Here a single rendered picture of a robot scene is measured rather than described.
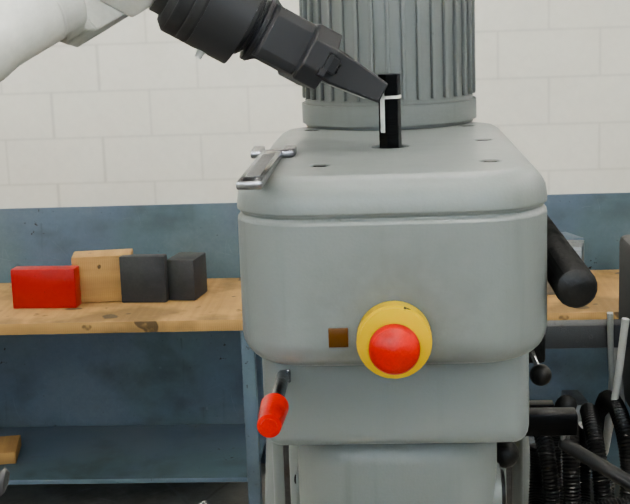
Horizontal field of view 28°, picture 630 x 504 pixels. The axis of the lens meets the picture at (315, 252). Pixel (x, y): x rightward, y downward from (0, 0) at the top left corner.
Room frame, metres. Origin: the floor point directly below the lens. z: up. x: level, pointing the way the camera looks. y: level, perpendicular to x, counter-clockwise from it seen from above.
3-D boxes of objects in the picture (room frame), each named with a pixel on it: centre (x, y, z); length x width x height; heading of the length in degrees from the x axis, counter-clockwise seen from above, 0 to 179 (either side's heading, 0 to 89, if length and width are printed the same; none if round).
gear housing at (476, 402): (1.24, -0.08, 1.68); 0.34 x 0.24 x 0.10; 176
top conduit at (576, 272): (1.23, -0.22, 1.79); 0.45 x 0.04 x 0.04; 176
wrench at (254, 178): (1.05, 0.04, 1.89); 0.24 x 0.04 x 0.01; 177
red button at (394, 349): (0.95, -0.06, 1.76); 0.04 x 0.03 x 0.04; 86
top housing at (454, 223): (1.22, -0.08, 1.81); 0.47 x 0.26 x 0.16; 176
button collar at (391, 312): (0.97, -0.06, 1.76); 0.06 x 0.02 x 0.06; 86
